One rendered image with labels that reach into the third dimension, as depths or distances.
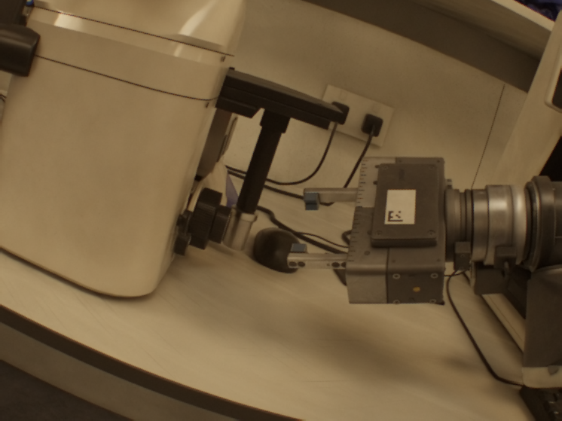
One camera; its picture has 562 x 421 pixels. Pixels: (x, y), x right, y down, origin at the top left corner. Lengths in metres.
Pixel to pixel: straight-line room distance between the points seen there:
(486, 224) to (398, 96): 0.79
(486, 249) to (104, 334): 0.32
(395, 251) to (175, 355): 0.19
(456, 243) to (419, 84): 0.80
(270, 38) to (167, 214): 0.78
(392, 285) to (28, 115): 0.33
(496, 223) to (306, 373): 0.20
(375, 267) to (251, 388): 0.13
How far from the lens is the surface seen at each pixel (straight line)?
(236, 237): 0.70
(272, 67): 1.23
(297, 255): 0.49
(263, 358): 0.50
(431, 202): 0.48
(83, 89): 0.47
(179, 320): 0.52
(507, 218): 0.48
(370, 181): 0.52
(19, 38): 0.49
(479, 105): 1.29
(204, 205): 0.61
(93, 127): 0.47
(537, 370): 0.48
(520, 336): 0.77
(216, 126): 0.77
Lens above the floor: 0.98
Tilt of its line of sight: 11 degrees down
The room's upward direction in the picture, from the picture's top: 19 degrees clockwise
